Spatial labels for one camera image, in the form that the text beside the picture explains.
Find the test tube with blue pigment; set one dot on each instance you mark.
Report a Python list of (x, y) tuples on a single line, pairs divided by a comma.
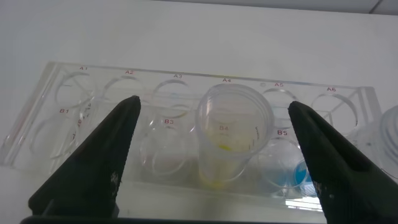
[(391, 137)]

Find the test tube with yellow pigment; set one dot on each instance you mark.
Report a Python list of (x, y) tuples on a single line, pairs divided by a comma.
[(233, 161)]

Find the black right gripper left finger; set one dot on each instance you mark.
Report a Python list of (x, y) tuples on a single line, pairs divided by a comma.
[(93, 168)]

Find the clear acrylic test tube rack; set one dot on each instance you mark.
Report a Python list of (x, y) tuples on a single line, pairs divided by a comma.
[(146, 77)]

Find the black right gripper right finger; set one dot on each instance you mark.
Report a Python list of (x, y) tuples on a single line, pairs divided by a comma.
[(342, 177)]

